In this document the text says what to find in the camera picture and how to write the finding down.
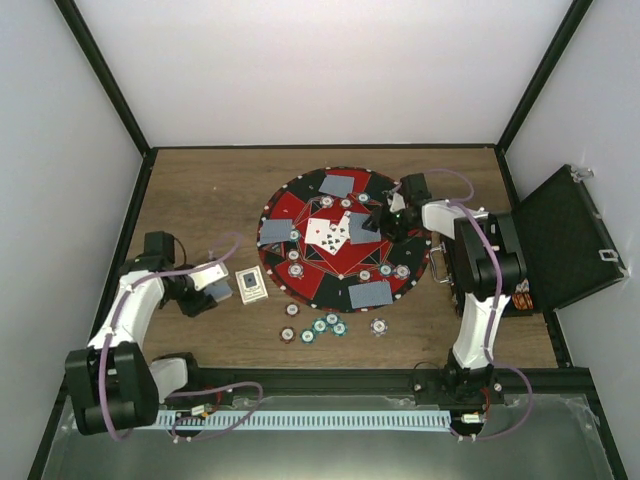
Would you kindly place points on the black enclosure frame post right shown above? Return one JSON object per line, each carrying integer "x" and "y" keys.
{"x": 560, "y": 41}

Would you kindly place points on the blue card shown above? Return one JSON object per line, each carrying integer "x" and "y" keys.
{"x": 275, "y": 231}
{"x": 358, "y": 234}
{"x": 337, "y": 185}
{"x": 373, "y": 294}

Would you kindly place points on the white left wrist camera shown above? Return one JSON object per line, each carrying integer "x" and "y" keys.
{"x": 208, "y": 274}

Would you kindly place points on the round red black poker mat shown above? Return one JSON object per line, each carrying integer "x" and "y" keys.
{"x": 327, "y": 277}

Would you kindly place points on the blue white poker chip stack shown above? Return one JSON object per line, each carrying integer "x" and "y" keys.
{"x": 379, "y": 327}

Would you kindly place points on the red poker chip stack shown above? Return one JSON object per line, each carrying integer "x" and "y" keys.
{"x": 287, "y": 335}

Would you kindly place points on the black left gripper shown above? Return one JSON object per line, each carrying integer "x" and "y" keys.
{"x": 198, "y": 305}

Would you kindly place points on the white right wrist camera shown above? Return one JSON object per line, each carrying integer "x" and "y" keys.
{"x": 396, "y": 202}

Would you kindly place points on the black enclosure frame post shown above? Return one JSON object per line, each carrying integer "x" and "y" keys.
{"x": 560, "y": 41}
{"x": 91, "y": 50}

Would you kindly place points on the blue white chip seat two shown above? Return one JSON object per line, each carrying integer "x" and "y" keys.
{"x": 295, "y": 270}

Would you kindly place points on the red 100 chip off mat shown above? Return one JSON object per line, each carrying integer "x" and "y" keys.
{"x": 292, "y": 309}

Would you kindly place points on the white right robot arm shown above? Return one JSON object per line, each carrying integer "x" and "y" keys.
{"x": 488, "y": 266}

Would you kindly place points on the black front mounting rail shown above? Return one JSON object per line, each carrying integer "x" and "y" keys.
{"x": 427, "y": 386}

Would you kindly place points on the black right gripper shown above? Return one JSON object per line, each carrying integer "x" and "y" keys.
{"x": 380, "y": 219}

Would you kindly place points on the white face up card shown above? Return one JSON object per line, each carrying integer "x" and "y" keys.
{"x": 316, "y": 230}

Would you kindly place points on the blue white chip top seat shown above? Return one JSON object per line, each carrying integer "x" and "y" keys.
{"x": 327, "y": 202}

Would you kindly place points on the black poker chip case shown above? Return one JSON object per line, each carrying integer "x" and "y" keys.
{"x": 568, "y": 251}

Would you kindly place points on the blue backed card deck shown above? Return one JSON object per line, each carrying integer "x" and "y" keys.
{"x": 219, "y": 291}

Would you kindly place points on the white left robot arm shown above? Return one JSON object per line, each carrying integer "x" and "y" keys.
{"x": 112, "y": 388}

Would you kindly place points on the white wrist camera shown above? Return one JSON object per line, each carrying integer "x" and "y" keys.
{"x": 396, "y": 202}
{"x": 208, "y": 274}

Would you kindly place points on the orange red chip row case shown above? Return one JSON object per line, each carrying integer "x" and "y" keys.
{"x": 523, "y": 301}

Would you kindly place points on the white card box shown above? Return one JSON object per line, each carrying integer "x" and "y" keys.
{"x": 251, "y": 285}

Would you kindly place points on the black enclosure frame post left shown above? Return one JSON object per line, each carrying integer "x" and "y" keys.
{"x": 91, "y": 50}

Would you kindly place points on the light blue slotted cable duct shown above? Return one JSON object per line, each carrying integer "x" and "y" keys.
{"x": 392, "y": 420}

